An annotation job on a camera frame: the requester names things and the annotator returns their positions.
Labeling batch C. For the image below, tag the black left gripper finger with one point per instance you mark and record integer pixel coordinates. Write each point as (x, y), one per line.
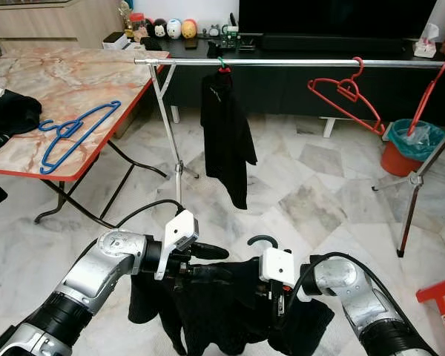
(211, 251)

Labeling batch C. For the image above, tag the black garment yellow-green print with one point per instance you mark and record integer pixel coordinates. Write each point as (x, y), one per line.
(215, 319)

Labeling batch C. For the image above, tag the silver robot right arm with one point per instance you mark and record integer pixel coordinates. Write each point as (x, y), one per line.
(356, 297)

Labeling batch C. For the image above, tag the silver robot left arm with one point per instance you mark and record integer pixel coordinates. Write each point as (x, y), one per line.
(96, 274)

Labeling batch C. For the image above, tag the blue plastic hanger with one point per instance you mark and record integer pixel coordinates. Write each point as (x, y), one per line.
(82, 138)

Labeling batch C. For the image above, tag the green hook hanger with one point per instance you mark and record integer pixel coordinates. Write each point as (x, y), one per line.
(224, 70)

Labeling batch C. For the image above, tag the red plastic hanger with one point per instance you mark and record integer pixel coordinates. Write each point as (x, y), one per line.
(429, 96)
(351, 89)

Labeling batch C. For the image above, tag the black shirt small white logo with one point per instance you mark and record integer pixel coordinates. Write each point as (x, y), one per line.
(226, 133)

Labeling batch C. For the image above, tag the red plastic stool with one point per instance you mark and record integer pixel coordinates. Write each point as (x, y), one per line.
(437, 285)

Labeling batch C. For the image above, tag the black television console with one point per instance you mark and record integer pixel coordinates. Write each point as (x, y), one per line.
(289, 93)

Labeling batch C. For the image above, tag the red plastic bucket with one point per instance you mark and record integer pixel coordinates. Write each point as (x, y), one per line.
(397, 159)

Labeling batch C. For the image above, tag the teal plastic bin liner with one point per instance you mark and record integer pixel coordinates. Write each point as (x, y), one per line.
(400, 132)

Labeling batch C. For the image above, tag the silver metal clothes rack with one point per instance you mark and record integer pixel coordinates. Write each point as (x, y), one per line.
(289, 62)

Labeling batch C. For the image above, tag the green white gadget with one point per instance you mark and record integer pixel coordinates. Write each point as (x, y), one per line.
(231, 37)

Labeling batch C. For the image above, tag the small grey figurine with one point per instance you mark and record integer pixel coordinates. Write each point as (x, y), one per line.
(212, 30)

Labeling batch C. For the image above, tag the orange round plush toy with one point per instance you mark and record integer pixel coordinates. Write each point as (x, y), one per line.
(190, 29)

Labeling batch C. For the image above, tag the white round plush toy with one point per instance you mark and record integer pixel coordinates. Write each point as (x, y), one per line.
(174, 29)

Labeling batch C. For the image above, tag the black plush toy white face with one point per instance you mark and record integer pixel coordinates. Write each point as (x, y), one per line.
(159, 30)

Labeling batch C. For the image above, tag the small white box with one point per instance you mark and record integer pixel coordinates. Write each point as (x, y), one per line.
(115, 41)

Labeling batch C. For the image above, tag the crumpled black garment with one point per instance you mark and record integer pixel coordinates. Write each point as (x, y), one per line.
(7, 119)

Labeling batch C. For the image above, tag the red-lid jar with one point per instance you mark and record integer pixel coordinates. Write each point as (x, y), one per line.
(137, 26)

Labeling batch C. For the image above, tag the black soundbar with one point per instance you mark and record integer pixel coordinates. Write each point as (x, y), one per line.
(334, 42)

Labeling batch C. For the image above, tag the black flat television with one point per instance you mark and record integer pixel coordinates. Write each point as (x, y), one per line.
(334, 16)

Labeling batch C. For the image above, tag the white pink tissue box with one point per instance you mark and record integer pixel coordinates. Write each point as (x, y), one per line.
(425, 48)

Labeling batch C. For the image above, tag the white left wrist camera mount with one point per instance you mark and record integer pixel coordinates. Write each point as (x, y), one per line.
(178, 233)

